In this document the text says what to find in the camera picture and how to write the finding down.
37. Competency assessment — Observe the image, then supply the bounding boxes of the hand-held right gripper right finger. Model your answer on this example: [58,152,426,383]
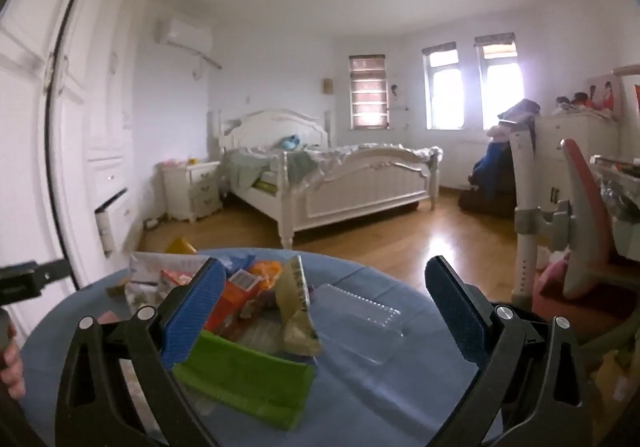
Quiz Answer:
[424,255,601,447]

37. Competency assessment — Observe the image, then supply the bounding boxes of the blue tablecloth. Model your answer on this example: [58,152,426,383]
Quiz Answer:
[22,247,506,447]

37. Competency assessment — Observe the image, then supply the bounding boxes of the white dresser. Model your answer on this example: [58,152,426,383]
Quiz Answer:
[532,111,622,208]

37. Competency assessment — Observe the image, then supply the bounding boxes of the window with striped blind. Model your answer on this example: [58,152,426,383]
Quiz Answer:
[348,54,391,130]

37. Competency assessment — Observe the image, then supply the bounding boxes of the person's left hand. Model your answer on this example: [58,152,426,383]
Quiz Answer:
[0,341,27,401]

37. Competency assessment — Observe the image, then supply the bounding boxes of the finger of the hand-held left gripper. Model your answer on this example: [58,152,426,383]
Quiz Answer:
[0,258,72,300]

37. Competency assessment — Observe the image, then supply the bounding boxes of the white air conditioner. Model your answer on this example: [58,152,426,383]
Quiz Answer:
[157,17,215,57]

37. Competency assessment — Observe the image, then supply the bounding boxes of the red snack box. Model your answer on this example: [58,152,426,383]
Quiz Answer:
[204,271,282,337]

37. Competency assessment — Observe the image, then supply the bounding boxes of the yellow packet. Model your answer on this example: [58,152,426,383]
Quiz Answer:
[165,237,199,256]

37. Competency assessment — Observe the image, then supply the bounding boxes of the white wooden bed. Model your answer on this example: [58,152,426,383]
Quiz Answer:
[217,108,443,249]

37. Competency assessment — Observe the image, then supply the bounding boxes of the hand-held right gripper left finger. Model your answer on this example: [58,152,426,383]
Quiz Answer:
[55,257,228,447]

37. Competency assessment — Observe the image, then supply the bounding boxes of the white grey desk leg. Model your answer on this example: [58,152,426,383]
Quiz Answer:
[510,124,572,313]

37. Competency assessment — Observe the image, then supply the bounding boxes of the white plastic wrapper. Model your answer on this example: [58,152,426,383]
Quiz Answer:
[124,251,212,319]

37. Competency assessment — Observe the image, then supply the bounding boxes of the yellowish snack wrapper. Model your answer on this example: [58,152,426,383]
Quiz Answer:
[275,254,323,357]

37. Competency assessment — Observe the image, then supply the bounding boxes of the dolls on dresser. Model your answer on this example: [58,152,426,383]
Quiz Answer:
[555,92,592,112]

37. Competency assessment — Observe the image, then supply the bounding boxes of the white nightstand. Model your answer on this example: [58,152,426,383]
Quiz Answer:
[159,160,224,223]

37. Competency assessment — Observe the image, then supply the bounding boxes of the white wardrobe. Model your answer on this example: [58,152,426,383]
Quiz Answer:
[0,0,153,353]

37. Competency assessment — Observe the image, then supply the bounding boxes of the pink grey desk chair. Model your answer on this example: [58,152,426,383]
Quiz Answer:
[534,139,640,364]

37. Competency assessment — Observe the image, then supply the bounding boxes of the poster with figures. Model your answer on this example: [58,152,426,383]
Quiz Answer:
[585,74,626,118]

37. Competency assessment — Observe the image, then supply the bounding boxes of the orange snack packet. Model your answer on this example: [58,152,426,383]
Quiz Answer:
[247,259,286,289]

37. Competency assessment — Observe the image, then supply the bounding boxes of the bright window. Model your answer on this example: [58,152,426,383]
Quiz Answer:
[421,42,466,130]
[474,32,526,130]

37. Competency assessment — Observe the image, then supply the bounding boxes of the pile of dark clothes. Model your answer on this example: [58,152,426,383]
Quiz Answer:
[459,100,542,215]

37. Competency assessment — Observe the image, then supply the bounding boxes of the green chewing gum box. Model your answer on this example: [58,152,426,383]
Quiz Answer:
[172,329,317,432]

